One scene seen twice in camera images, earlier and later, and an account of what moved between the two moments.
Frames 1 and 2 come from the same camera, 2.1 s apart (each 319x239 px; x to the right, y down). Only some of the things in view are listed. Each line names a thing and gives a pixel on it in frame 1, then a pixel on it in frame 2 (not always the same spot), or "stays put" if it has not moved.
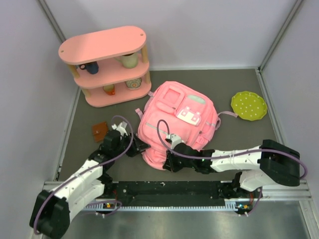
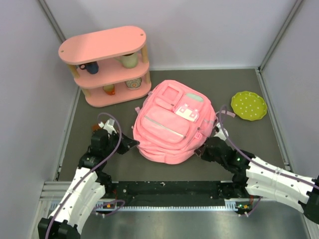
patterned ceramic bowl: x=134 y=83 stays put
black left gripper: x=138 y=146 -> x=126 y=143
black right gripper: x=170 y=164 -> x=203 y=151
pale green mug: x=129 y=60 stays put
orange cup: x=109 y=89 stays put
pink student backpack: x=175 y=108 stays put
